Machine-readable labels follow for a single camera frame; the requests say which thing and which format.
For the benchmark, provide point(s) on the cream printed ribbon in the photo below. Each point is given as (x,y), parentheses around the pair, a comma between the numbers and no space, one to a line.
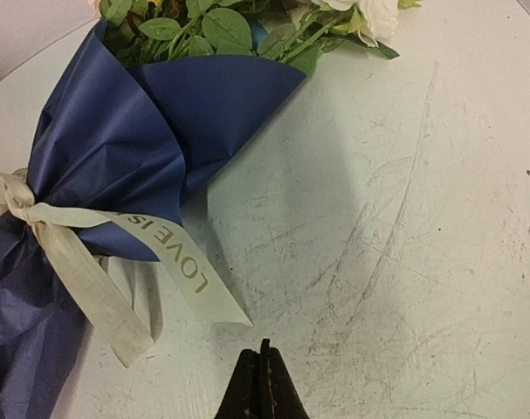
(74,239)

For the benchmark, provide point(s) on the bouquet of roses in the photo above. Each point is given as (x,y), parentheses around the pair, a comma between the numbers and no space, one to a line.
(294,33)

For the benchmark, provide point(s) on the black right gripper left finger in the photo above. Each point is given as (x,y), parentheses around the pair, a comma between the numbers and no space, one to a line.
(242,396)

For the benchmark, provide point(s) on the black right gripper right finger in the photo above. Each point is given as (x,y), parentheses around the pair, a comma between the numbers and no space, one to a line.
(279,398)

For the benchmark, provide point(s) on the blue wrapping paper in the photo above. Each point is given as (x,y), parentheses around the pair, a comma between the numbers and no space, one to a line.
(138,140)

